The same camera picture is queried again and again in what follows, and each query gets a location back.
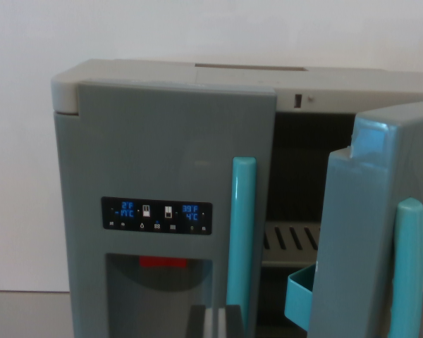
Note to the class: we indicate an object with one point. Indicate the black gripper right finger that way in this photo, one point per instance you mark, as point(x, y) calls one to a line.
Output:
point(232, 322)

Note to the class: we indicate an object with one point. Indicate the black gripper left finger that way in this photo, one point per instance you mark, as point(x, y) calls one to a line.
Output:
point(197, 322)

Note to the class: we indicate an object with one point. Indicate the teal door shelf bin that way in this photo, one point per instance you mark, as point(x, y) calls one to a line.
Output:
point(298, 297)

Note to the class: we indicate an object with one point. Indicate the grey slotted fridge shelf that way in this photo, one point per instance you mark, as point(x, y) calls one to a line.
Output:
point(285, 254)

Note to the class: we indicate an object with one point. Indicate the grey fridge door with display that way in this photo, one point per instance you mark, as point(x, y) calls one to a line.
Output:
point(144, 158)

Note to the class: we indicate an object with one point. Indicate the grey toy fridge body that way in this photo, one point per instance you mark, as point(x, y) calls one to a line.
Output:
point(127, 72)

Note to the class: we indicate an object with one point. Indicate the red dispenser lever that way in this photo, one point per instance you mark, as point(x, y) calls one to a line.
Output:
point(162, 262)

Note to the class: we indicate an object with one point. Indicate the black temperature display panel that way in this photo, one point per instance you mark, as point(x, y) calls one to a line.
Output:
point(157, 215)

